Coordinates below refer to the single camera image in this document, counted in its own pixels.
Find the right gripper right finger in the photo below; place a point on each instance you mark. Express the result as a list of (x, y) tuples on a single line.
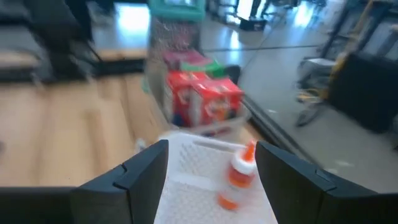
[(295, 189)]

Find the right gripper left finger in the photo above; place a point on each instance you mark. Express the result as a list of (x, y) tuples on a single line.
[(136, 186)]

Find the green mini cereal box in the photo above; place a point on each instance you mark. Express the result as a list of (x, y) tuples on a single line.
[(205, 70)]

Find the white perforated plastic basket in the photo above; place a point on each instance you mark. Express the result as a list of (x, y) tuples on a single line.
[(192, 186)]

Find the red and white cereal box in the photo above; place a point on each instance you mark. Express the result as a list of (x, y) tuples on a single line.
[(182, 96)]

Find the pink mini cereal box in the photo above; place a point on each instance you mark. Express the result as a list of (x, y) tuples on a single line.
[(183, 59)]

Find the black computer case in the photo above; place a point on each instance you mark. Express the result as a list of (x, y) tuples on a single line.
[(363, 90)]

